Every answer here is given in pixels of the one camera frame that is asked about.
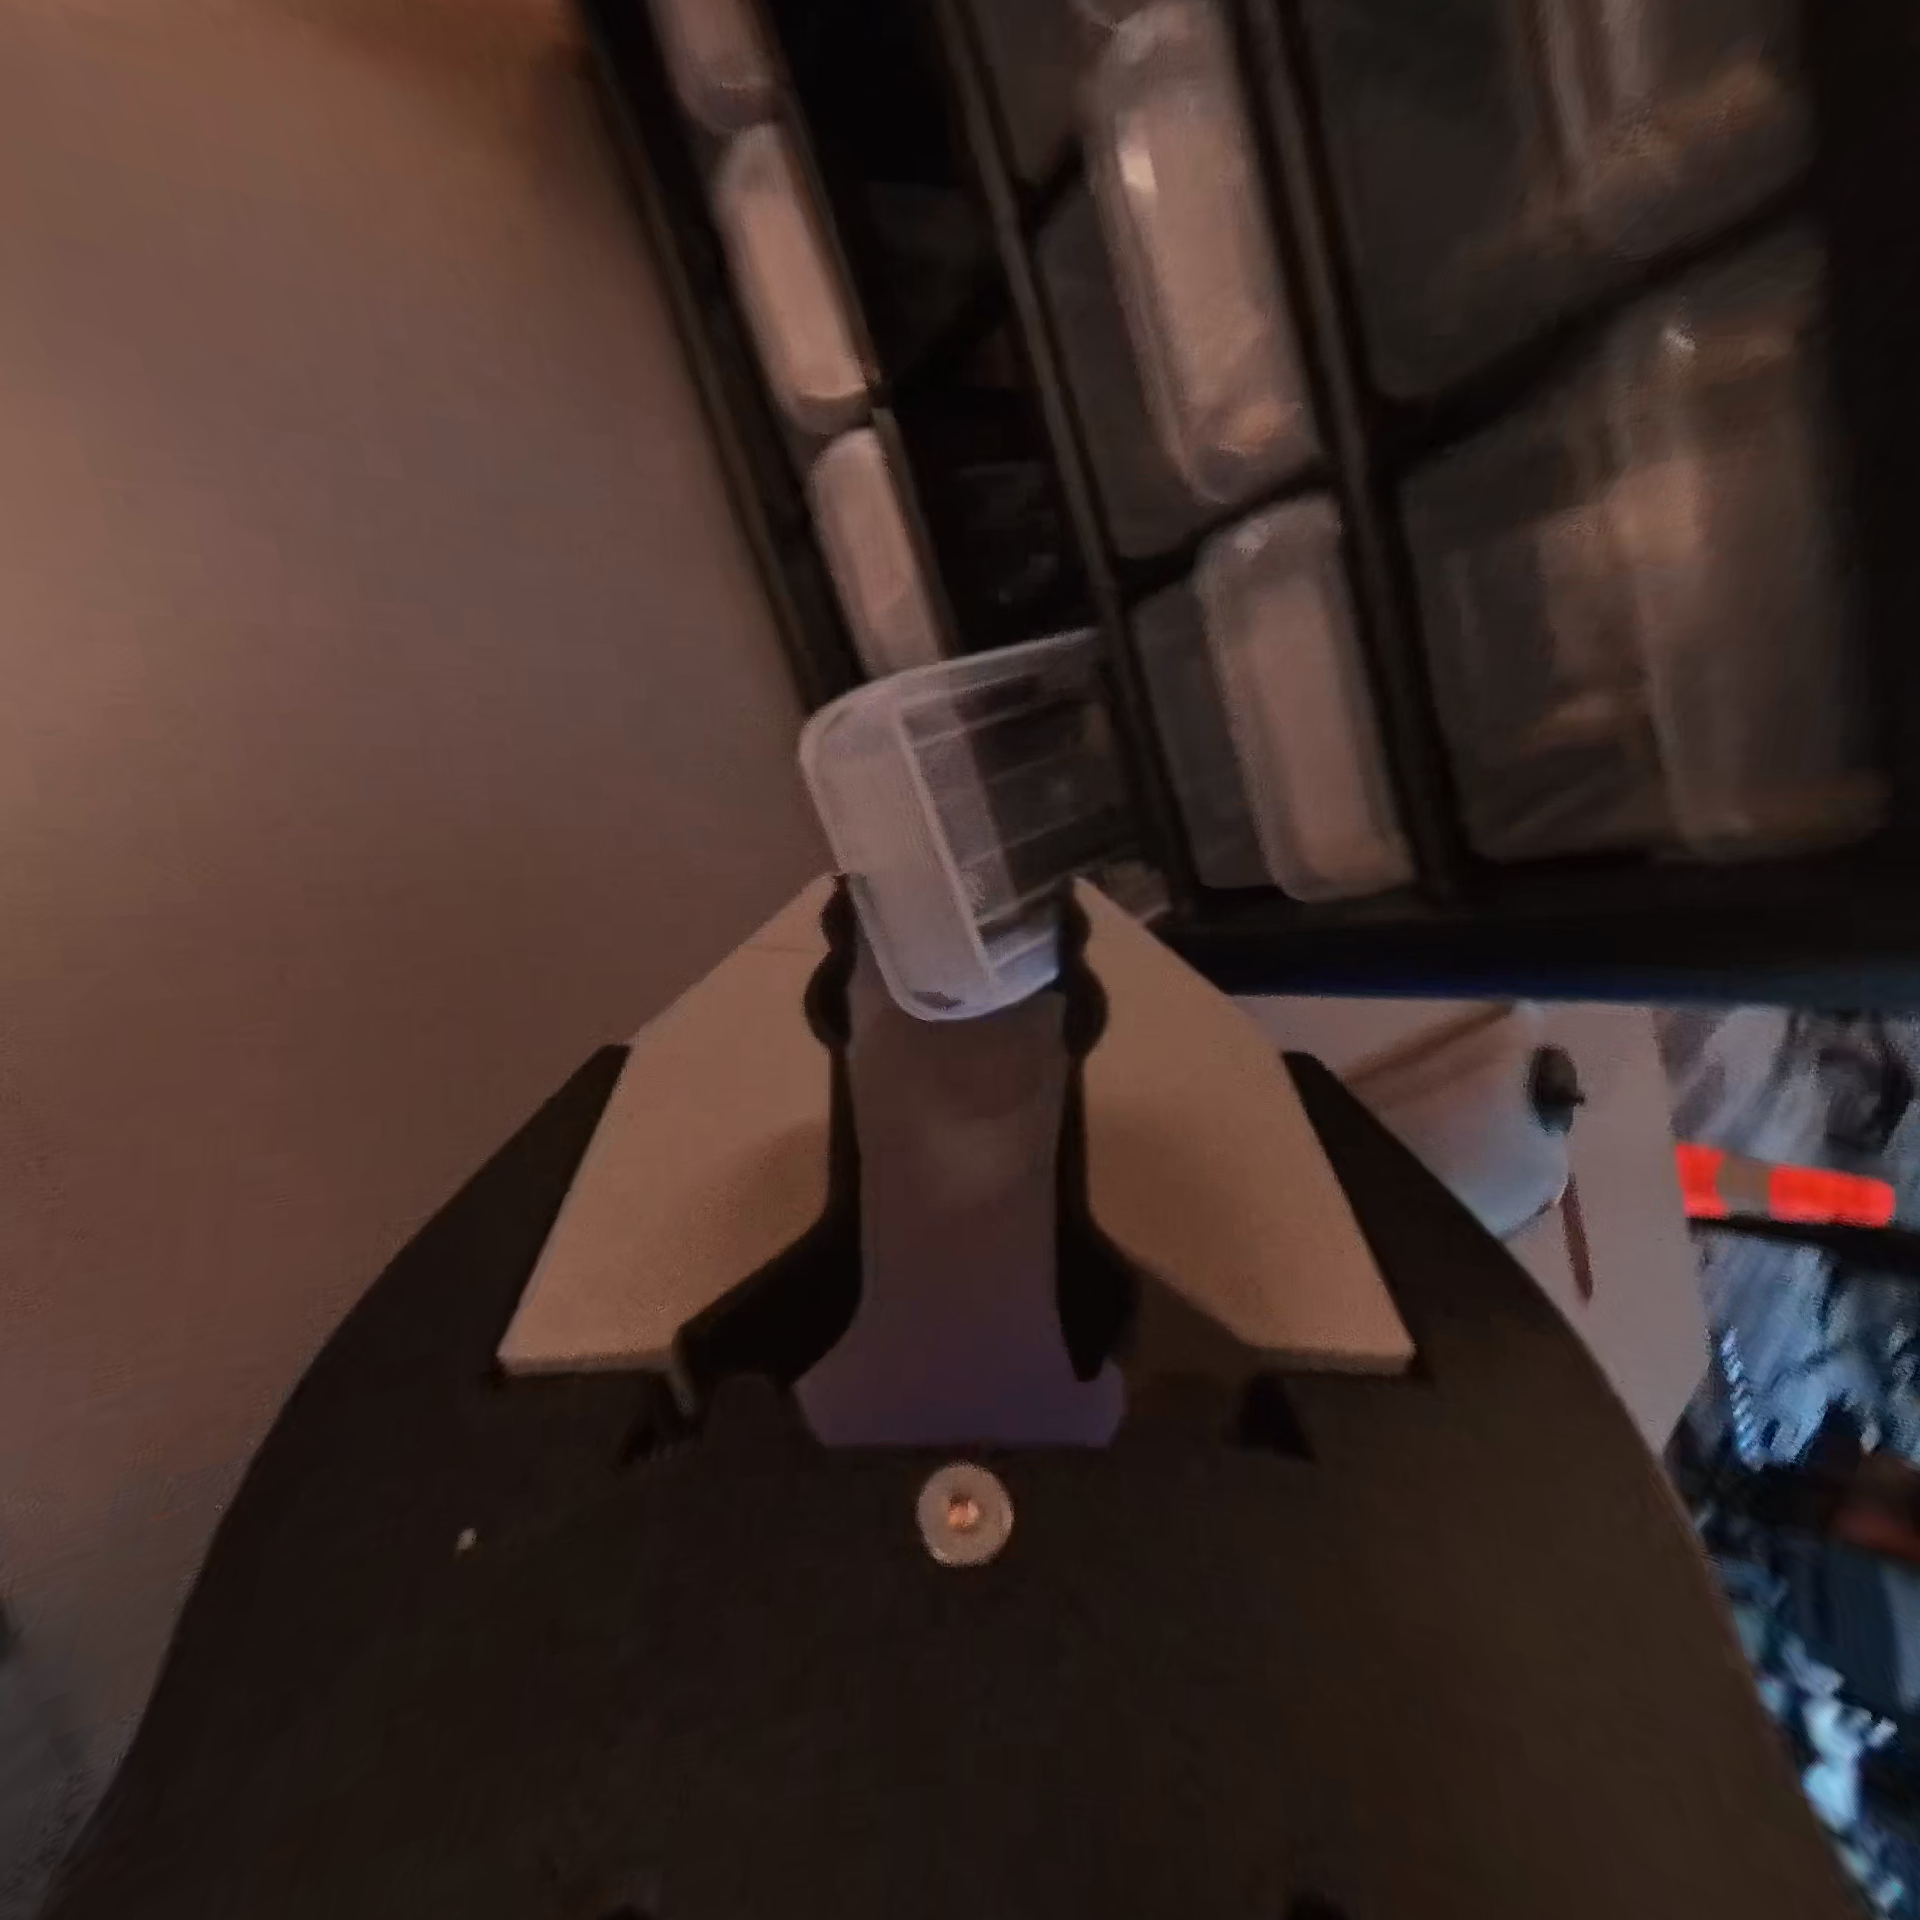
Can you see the clear plastic drawer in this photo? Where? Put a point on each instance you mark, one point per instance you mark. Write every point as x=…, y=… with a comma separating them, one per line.
x=960, y=810

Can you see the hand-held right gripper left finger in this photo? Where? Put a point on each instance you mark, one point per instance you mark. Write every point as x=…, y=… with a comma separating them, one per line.
x=689, y=1201

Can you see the grid of clear drawers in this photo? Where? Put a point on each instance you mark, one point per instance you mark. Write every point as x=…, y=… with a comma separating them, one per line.
x=1293, y=705

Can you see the black drawer cabinet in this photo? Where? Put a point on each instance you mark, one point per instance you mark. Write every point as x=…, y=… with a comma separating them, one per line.
x=1502, y=937

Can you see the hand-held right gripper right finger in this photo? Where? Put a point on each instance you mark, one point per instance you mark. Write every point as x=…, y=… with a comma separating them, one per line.
x=1230, y=1201

